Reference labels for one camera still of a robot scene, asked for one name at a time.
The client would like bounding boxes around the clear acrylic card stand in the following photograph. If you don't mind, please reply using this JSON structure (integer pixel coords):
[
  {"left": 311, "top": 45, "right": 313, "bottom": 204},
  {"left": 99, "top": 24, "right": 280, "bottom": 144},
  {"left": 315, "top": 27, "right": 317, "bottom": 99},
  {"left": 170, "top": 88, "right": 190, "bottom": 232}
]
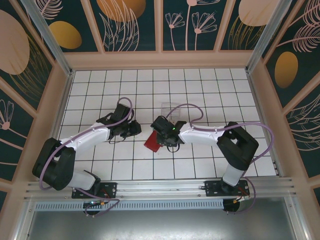
[{"left": 159, "top": 101, "right": 184, "bottom": 120}]

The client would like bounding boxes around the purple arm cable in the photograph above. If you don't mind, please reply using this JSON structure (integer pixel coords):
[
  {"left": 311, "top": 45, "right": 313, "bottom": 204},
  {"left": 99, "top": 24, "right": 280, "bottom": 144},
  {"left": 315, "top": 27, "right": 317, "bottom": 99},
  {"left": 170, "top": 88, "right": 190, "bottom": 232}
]
[
  {"left": 166, "top": 103, "right": 274, "bottom": 215},
  {"left": 39, "top": 96, "right": 135, "bottom": 218}
]

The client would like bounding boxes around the red leather card holder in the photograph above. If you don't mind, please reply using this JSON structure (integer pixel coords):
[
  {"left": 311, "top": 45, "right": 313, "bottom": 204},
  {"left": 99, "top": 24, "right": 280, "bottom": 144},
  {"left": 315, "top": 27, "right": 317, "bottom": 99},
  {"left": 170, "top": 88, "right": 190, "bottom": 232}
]
[{"left": 143, "top": 130, "right": 164, "bottom": 153}]

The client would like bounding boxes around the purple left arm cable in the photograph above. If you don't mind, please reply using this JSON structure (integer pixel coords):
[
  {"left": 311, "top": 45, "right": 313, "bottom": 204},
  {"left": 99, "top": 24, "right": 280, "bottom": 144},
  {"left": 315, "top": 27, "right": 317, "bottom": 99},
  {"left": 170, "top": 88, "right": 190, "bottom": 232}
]
[{"left": 39, "top": 96, "right": 135, "bottom": 218}]

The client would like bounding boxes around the grey metal panel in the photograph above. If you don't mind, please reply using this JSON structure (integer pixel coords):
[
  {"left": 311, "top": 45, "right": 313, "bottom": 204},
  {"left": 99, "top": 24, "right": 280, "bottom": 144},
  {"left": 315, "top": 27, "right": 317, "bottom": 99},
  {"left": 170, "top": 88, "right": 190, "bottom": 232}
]
[{"left": 14, "top": 209, "right": 308, "bottom": 240}]

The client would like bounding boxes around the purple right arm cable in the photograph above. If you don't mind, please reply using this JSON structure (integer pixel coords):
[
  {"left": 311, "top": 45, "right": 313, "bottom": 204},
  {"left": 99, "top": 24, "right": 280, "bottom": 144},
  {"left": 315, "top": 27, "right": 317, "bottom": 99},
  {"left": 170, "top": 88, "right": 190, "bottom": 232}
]
[{"left": 166, "top": 103, "right": 274, "bottom": 215}]

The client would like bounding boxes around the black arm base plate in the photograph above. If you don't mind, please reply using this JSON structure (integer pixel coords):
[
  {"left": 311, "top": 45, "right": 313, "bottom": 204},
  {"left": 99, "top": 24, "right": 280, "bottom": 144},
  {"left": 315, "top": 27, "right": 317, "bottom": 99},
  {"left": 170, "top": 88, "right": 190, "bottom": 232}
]
[
  {"left": 71, "top": 181, "right": 118, "bottom": 200},
  {"left": 204, "top": 179, "right": 251, "bottom": 198}
]

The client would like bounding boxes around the long aluminium mounting rail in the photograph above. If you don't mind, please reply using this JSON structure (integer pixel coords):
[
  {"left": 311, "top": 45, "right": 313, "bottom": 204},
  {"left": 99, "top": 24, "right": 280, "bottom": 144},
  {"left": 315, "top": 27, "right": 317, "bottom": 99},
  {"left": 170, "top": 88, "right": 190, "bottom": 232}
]
[{"left": 23, "top": 176, "right": 299, "bottom": 201}]

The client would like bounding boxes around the small circuit board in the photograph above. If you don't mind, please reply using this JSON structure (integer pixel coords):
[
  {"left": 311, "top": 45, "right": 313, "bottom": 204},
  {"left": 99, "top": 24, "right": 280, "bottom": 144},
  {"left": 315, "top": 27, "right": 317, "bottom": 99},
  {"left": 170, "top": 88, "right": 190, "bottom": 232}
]
[{"left": 83, "top": 199, "right": 106, "bottom": 209}]

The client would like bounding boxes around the slotted grey cable duct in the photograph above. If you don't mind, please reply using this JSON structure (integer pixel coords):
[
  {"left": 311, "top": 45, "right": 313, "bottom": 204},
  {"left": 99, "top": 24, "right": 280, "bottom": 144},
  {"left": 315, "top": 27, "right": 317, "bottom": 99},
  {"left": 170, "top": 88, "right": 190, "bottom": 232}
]
[{"left": 33, "top": 199, "right": 226, "bottom": 211}]

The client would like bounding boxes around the aluminium frame post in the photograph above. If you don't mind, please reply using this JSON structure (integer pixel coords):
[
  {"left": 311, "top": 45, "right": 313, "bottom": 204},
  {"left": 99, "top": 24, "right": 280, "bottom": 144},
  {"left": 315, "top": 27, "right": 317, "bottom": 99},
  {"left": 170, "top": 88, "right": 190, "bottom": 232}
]
[
  {"left": 20, "top": 0, "right": 74, "bottom": 77},
  {"left": 245, "top": 0, "right": 300, "bottom": 74}
]

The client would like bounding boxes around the aluminium table edge rail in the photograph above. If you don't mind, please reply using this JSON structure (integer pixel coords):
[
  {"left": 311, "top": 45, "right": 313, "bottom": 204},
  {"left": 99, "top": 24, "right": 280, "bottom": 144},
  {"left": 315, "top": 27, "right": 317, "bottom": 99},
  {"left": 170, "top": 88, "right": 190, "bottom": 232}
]
[
  {"left": 246, "top": 71, "right": 280, "bottom": 177},
  {"left": 41, "top": 71, "right": 74, "bottom": 181}
]

